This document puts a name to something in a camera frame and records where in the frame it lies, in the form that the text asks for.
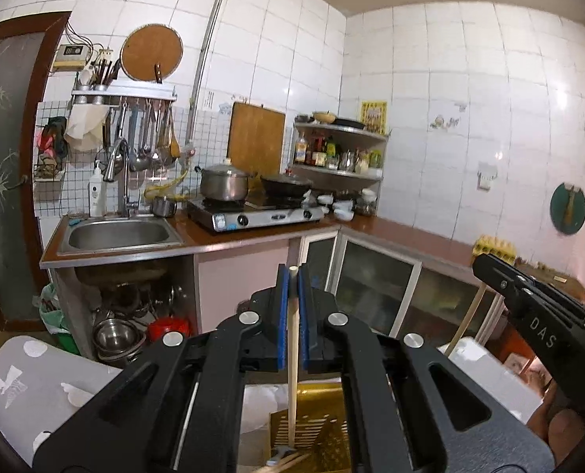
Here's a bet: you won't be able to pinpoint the wooden chopstick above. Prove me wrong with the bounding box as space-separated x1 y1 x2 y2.
444 283 487 358
287 266 300 449
253 453 311 473

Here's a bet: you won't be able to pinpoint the kitchen counter cabinets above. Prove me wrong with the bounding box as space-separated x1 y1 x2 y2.
40 214 502 358

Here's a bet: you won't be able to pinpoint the person right hand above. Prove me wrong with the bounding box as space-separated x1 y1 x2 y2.
527 380 585 466

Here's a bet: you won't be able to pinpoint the yellow egg tray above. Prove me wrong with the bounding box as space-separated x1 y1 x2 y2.
472 235 517 265

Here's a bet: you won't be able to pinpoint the red bowl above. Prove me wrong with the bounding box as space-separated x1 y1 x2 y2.
146 316 191 343

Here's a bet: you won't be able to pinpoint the yellow slotted utensil holder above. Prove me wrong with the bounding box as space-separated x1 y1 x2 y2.
269 382 352 472

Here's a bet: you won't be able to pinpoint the steel bowls under sink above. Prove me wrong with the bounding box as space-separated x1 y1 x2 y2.
91 318 146 363

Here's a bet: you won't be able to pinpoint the grey polar bear tablecloth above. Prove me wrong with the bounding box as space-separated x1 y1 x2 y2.
0 335 545 473

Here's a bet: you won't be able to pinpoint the glass jar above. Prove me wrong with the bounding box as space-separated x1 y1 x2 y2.
354 188 378 216

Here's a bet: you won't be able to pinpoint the steel gas stove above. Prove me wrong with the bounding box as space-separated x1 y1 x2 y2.
186 197 324 233

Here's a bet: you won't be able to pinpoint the steel sink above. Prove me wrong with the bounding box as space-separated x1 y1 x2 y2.
58 217 183 254

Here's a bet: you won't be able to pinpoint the metal corner shelf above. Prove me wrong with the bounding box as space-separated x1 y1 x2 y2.
287 122 389 187

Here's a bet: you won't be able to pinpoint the steel faucet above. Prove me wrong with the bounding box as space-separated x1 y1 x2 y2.
103 137 138 219

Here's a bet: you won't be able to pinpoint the steel cooking pot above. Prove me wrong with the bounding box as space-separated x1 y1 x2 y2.
194 158 251 202

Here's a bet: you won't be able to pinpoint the black wok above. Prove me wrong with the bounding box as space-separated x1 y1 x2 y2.
261 174 313 206

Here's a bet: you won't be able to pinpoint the white soap bottle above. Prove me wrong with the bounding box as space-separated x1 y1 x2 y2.
88 162 105 218

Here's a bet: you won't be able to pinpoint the rectangular wooden cutting board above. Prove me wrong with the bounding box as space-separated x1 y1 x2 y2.
227 101 285 175

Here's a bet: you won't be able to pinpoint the round wooden cutting board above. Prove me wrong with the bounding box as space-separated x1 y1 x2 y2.
119 24 183 83

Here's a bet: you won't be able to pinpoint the dark framed glass door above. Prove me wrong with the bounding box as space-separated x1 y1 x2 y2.
0 12 70 332

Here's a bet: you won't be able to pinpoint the vertical metal pipe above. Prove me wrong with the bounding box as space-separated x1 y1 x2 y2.
186 0 223 145

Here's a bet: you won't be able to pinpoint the green round wall plaque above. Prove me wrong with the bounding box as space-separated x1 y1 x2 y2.
549 182 585 236

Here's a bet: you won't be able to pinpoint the white wall socket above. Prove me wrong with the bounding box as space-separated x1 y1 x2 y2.
477 162 498 191

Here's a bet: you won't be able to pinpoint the yellow wall poster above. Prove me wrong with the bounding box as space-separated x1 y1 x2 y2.
360 101 388 136

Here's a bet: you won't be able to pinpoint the wall utensil rack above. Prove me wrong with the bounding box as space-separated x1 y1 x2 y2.
65 80 177 172

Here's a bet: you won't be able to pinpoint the beige wall control box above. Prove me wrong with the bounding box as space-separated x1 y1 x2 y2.
51 44 93 72

